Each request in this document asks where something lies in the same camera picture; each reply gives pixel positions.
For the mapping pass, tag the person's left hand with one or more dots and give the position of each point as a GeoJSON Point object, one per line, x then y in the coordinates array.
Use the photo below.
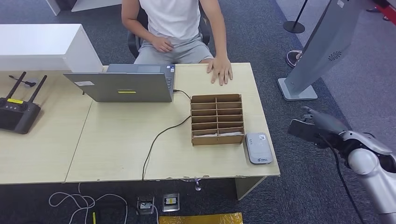
{"type": "Point", "coordinates": [221, 71]}

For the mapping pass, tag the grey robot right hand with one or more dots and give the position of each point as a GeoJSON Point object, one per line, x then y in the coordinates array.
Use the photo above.
{"type": "Point", "coordinates": [328, 123]}

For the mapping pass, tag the person's right hand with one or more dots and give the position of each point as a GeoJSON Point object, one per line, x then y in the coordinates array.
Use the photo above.
{"type": "Point", "coordinates": [161, 44]}

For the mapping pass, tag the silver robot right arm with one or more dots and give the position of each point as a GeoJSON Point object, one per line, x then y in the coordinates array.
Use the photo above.
{"type": "Point", "coordinates": [371, 173]}

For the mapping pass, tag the person's right forearm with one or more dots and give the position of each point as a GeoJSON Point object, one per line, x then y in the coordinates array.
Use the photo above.
{"type": "Point", "coordinates": [136, 32]}

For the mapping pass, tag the person's left forearm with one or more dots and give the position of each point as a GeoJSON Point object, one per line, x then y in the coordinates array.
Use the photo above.
{"type": "Point", "coordinates": [220, 40]}

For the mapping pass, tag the white room key card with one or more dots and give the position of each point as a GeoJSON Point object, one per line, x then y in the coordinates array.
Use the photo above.
{"type": "Point", "coordinates": [204, 135]}
{"type": "Point", "coordinates": [230, 134]}

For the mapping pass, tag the brown card organizer box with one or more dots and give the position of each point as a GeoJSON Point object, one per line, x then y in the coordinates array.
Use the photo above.
{"type": "Point", "coordinates": [216, 140]}

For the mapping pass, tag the grey card reader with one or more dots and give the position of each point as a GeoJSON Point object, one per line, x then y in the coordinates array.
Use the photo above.
{"type": "Point", "coordinates": [258, 148]}

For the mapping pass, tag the black office chair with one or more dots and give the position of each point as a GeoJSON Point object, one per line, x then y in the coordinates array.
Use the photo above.
{"type": "Point", "coordinates": [133, 43]}

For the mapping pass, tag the grey laptop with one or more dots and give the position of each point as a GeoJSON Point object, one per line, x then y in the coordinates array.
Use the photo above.
{"type": "Point", "coordinates": [123, 86]}

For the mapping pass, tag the grey kiosk stand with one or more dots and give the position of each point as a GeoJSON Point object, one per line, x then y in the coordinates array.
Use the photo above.
{"type": "Point", "coordinates": [325, 46]}

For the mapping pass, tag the white furniture panel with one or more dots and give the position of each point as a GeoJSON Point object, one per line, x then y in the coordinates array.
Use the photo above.
{"type": "Point", "coordinates": [92, 4]}

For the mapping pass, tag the black stanchion pole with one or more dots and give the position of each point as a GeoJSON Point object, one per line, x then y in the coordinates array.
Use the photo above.
{"type": "Point", "coordinates": [294, 27]}

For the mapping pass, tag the beige desk leg panel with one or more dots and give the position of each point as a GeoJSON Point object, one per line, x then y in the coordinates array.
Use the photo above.
{"type": "Point", "coordinates": [247, 185]}

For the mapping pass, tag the metal desk fitting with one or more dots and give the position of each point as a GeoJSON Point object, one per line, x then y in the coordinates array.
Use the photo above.
{"type": "Point", "coordinates": [198, 185]}

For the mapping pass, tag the white counter block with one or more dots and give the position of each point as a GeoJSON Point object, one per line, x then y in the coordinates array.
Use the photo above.
{"type": "Point", "coordinates": [37, 43]}

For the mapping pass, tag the red floor mat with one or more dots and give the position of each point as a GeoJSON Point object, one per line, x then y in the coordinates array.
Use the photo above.
{"type": "Point", "coordinates": [388, 12]}

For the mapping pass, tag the metal floor socket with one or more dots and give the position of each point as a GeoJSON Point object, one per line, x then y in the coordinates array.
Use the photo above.
{"type": "Point", "coordinates": [170, 202]}
{"type": "Point", "coordinates": [145, 205]}

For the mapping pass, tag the small black antenna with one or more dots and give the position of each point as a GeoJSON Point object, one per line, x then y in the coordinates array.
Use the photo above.
{"type": "Point", "coordinates": [23, 81]}

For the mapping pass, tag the yellow plastic sheet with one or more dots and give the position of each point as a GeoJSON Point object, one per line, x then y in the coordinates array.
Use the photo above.
{"type": "Point", "coordinates": [201, 219]}

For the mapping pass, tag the black remote controller with antennas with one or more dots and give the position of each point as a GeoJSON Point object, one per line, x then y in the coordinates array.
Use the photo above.
{"type": "Point", "coordinates": [15, 117]}

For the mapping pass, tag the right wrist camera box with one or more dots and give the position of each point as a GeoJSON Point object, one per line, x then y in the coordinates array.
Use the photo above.
{"type": "Point", "coordinates": [304, 131]}

